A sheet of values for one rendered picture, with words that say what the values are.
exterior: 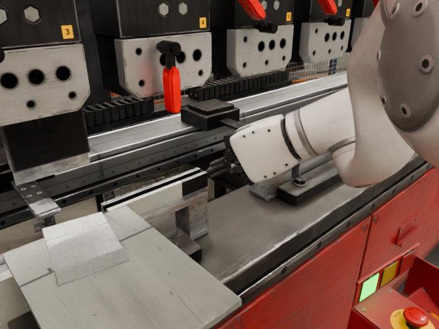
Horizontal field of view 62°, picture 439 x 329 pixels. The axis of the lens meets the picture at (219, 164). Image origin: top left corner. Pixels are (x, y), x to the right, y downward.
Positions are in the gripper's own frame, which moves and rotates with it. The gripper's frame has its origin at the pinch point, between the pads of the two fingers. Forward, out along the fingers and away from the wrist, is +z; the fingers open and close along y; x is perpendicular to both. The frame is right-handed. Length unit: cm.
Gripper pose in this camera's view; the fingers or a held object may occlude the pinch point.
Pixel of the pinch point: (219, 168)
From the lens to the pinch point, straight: 69.1
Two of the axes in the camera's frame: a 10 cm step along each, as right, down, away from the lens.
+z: -8.2, 3.4, 4.6
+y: -4.8, -8.5, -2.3
